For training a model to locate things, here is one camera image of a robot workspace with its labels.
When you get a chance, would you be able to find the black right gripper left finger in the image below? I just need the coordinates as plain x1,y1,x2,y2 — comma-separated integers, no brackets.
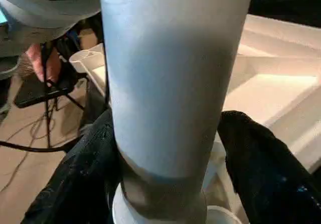
20,108,122,224

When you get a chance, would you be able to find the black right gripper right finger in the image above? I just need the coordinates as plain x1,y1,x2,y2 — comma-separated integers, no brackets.
217,110,321,224

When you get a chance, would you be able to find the white plastic table leg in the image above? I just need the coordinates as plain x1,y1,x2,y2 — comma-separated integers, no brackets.
99,0,256,224

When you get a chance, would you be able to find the pinkish blurred object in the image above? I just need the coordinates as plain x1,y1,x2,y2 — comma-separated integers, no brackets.
25,43,62,82

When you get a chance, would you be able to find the black floor cable bundle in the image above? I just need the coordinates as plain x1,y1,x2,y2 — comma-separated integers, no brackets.
0,111,81,153

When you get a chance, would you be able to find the black stand frame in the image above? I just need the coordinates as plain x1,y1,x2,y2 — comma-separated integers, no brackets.
14,41,87,149

